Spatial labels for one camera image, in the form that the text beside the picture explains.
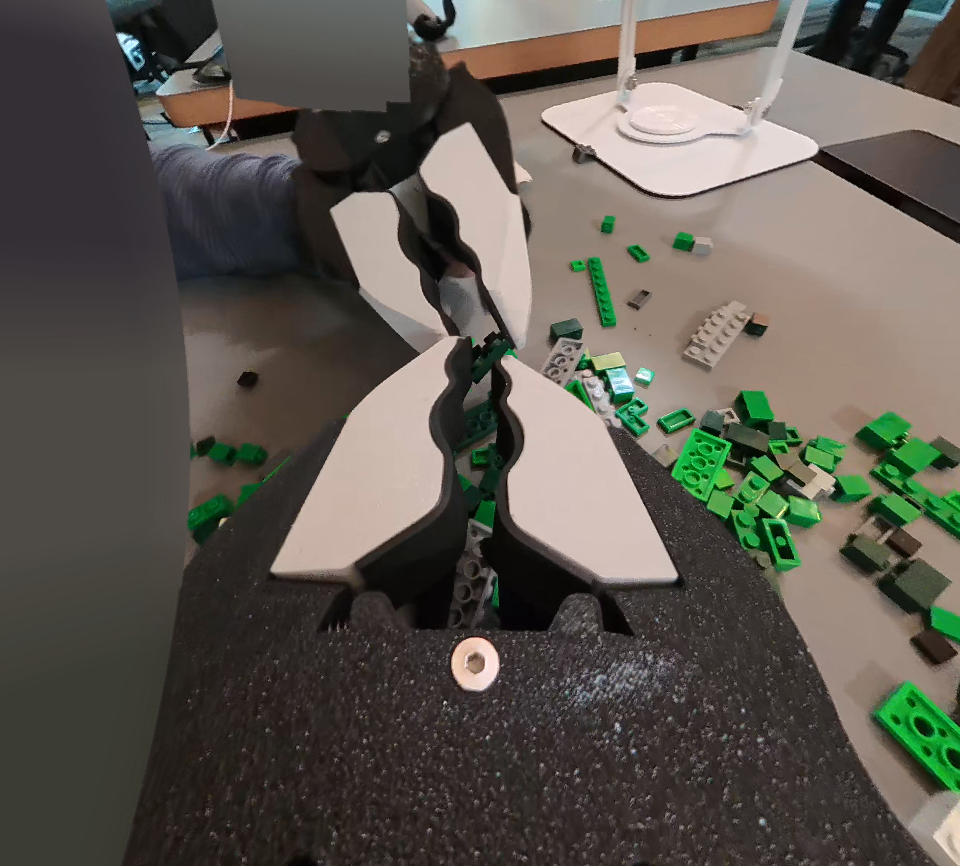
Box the lime plate with holes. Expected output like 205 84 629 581
672 428 733 504

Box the wooden-edge grey table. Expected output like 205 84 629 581
157 0 783 126

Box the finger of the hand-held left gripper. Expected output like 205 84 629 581
330 191 447 351
416 123 535 349

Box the instruction booklet on white stand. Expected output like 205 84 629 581
541 0 843 197

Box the pile of green toy bricks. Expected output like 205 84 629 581
450 318 960 664

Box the light grey stud plate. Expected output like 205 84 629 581
682 301 751 372

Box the green narrow plate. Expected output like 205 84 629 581
570 256 618 328

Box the thin white cable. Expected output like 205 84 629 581
204 82 240 150

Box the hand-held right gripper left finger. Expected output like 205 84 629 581
270 337 474 630

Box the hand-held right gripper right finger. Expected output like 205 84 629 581
489 354 682 630

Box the grey desk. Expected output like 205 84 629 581
180 48 960 866

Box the green plate with holes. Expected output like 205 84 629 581
872 680 960 793

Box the person's left forearm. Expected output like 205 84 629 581
153 146 301 279

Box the dark green brick assembly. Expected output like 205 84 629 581
468 332 520 384

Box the black desk cable cover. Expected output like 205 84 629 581
816 129 960 242

